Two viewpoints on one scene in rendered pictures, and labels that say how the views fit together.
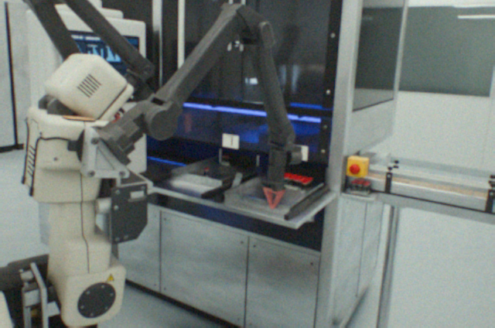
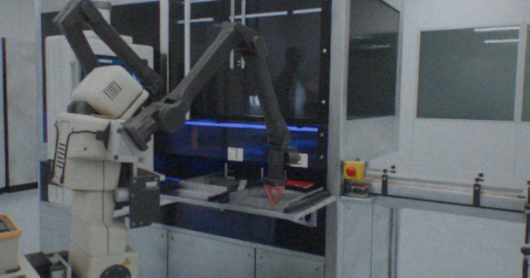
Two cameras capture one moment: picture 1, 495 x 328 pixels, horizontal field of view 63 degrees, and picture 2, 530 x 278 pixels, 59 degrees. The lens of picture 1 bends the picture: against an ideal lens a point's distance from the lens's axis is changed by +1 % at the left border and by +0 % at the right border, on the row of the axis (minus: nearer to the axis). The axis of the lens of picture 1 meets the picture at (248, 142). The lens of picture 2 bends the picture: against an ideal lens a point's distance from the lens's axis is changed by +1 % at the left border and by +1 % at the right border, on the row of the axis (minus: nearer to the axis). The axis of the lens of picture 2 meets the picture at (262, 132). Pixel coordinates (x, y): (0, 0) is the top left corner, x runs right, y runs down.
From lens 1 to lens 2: 0.40 m
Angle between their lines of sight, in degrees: 7
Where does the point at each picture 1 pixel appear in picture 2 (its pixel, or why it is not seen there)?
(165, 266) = not seen: outside the picture
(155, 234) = (162, 254)
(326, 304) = not seen: outside the picture
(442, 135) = (468, 164)
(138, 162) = not seen: hidden behind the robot
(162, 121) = (173, 115)
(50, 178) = (78, 168)
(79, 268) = (100, 249)
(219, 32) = (219, 45)
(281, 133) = (277, 134)
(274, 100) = (270, 103)
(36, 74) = (54, 93)
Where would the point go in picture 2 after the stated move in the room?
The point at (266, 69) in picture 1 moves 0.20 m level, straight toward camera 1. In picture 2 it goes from (261, 76) to (258, 73)
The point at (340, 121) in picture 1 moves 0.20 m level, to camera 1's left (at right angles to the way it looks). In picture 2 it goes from (335, 127) to (288, 127)
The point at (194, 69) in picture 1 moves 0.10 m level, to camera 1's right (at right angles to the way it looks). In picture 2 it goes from (199, 74) to (233, 74)
